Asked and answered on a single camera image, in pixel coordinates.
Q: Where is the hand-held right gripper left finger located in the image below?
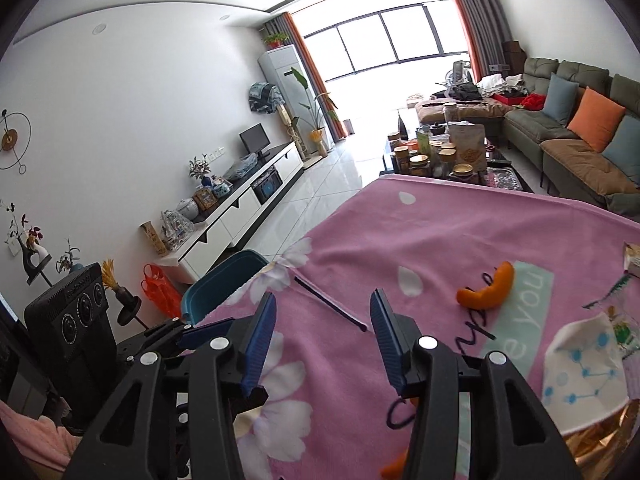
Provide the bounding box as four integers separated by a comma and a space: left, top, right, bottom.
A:
62, 291, 278, 480

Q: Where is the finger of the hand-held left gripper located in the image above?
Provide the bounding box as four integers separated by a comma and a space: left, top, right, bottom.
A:
117, 319, 190, 361
167, 324, 241, 356

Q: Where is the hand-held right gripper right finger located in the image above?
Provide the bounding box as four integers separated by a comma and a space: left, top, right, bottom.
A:
369, 287, 583, 480

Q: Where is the curved orange peel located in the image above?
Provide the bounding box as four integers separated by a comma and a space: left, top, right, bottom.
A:
456, 261, 516, 310

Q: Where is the orange plastic bag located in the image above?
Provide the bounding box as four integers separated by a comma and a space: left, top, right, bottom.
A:
141, 263, 183, 320

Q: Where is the black round stand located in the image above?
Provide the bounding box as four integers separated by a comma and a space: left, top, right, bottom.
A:
116, 296, 143, 327

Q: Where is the teal plastic bin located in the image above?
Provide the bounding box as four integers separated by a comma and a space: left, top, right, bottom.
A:
181, 249, 270, 325

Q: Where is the thin black stick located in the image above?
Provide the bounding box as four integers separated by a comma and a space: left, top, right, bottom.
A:
294, 276, 368, 333

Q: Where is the dried wheat vase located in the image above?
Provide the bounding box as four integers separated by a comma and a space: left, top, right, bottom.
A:
101, 259, 126, 293

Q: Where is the tall wooden box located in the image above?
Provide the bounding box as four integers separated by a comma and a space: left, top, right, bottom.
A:
139, 221, 168, 257

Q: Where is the clear plastic bag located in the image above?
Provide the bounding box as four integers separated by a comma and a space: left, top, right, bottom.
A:
161, 210, 195, 251

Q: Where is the pink flower printed blanket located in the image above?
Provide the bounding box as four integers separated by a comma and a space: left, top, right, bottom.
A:
192, 174, 640, 480

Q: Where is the white tv cabinet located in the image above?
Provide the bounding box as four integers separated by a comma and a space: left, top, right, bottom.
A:
177, 141, 306, 286

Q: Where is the blue vase with plant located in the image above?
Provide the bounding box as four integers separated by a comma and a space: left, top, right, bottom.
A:
189, 155, 213, 188

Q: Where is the blue plastic wrapped item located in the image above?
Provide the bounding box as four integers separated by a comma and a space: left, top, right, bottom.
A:
222, 154, 258, 181

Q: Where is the group of lidded jars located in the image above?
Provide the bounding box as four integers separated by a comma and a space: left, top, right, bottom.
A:
390, 130, 458, 179

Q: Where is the white blue-dotted packet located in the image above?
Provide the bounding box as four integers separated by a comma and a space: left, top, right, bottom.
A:
541, 310, 632, 436

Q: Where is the black monitor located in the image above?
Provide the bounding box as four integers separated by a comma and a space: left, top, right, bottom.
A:
239, 123, 272, 158

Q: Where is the silver tray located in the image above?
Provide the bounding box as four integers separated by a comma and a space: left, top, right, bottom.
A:
487, 167, 521, 189

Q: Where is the brown paper bag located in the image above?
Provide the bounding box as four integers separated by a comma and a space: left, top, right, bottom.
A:
449, 122, 487, 173

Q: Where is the dark coffee table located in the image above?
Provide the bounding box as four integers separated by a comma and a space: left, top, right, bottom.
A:
380, 130, 533, 191

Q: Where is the shiny gold foil wrapper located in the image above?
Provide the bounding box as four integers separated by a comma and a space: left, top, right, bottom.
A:
562, 400, 633, 480

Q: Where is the clear green printed wrapper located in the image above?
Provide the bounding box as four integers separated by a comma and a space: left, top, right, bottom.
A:
582, 274, 640, 361

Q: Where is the tall leafy potted plant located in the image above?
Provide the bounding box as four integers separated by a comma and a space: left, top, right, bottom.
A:
291, 66, 340, 157

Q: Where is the blue patterned bag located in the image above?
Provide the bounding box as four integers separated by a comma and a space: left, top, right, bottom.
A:
247, 81, 279, 115

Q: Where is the green sofa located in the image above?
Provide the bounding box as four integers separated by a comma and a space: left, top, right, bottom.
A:
502, 56, 640, 218

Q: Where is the beige snack wrapper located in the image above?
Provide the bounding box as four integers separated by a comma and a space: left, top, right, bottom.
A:
622, 242, 640, 278

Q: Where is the brown seat pad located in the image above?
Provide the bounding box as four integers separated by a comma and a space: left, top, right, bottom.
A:
540, 139, 640, 196

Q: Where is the white standing air conditioner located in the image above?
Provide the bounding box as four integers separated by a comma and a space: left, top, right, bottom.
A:
258, 44, 312, 126

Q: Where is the pile of white clothes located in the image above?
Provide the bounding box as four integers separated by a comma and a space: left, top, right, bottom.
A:
475, 74, 526, 98

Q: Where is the orange grey curtain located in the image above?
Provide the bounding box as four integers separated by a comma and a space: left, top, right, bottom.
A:
442, 0, 506, 77
265, 10, 347, 142

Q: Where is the blue grey cushion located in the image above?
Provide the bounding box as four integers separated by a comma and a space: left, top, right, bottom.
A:
602, 115, 640, 176
542, 74, 581, 120

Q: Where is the large black framed window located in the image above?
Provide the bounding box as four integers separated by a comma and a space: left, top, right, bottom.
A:
304, 5, 471, 83

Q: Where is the orange cushion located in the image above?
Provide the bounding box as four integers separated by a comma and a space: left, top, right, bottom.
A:
567, 87, 626, 153

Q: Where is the dark brown cabinet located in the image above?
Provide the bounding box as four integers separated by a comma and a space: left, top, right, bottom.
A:
501, 40, 528, 73

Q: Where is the wall flower decoration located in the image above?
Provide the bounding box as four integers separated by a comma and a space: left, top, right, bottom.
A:
0, 200, 81, 286

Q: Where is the round wall clock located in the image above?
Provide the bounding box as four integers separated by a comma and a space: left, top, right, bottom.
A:
0, 109, 32, 176

